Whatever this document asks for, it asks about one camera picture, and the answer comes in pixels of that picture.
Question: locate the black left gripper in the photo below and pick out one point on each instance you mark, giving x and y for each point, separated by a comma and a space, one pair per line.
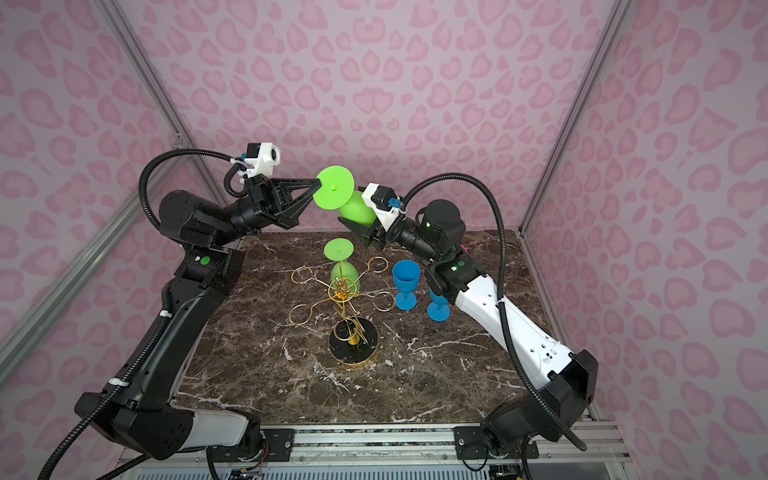
270, 202

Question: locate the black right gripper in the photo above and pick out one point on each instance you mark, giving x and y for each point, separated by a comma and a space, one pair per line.
369, 236

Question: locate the green wine glass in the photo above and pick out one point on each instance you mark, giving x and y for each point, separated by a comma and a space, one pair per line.
338, 192
341, 261

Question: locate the blue wine glass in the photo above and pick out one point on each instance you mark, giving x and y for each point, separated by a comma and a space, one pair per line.
406, 276
439, 309

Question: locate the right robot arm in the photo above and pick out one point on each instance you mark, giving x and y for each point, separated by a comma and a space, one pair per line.
560, 383

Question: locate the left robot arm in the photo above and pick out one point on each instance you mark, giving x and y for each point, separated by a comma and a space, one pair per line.
134, 409

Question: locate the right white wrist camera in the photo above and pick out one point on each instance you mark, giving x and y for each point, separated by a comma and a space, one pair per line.
385, 204

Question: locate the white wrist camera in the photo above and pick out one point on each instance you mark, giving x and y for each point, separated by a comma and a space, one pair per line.
259, 159
385, 204

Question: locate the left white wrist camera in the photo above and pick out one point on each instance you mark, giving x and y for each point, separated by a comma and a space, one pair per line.
259, 159

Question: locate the gold wire glass rack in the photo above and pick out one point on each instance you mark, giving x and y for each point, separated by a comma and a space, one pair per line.
354, 339

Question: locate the aluminium frame post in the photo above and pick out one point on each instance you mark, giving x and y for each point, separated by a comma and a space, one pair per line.
61, 236

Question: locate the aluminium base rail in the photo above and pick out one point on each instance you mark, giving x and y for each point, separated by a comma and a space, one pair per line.
403, 451

